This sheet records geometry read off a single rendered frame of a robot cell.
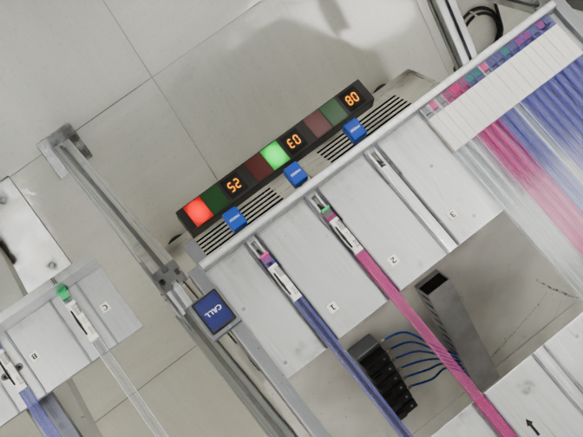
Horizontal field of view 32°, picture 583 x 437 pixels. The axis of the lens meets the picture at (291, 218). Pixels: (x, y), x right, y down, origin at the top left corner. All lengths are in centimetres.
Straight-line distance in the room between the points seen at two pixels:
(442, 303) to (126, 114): 77
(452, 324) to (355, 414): 23
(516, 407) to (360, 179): 39
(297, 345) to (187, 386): 102
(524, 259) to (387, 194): 48
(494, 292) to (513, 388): 46
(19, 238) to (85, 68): 37
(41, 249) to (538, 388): 111
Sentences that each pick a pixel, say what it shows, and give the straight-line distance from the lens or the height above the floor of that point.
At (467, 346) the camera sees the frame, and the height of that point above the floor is 66.
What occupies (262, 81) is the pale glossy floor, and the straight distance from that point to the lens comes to 218.
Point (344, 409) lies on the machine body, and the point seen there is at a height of 62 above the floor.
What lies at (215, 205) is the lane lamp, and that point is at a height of 66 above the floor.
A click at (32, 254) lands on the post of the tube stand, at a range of 212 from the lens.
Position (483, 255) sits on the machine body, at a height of 62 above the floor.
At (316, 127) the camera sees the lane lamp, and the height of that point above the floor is 66.
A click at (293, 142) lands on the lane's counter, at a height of 66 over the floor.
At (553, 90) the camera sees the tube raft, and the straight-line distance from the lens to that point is 154.
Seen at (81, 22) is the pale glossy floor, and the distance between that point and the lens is 202.
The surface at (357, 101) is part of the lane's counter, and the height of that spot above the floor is 66.
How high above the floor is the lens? 192
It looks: 56 degrees down
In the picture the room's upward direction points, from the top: 129 degrees clockwise
